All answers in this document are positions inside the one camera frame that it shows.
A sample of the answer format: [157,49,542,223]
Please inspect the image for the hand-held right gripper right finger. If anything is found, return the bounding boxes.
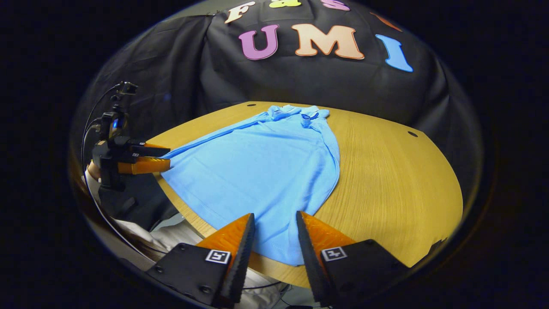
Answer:
[296,211,410,307]

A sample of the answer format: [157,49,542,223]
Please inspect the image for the black backdrop cloth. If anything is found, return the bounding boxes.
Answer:
[71,0,483,172]

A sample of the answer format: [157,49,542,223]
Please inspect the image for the light blue T-shirt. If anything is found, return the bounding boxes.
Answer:
[161,104,341,267]

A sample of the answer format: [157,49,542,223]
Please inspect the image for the person's dark garment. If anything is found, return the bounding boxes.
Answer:
[99,172,180,232]

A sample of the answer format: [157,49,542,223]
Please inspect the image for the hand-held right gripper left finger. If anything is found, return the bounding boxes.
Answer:
[146,213,256,309]

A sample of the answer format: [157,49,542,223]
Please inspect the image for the person's white garment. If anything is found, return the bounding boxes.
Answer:
[107,215,309,309]

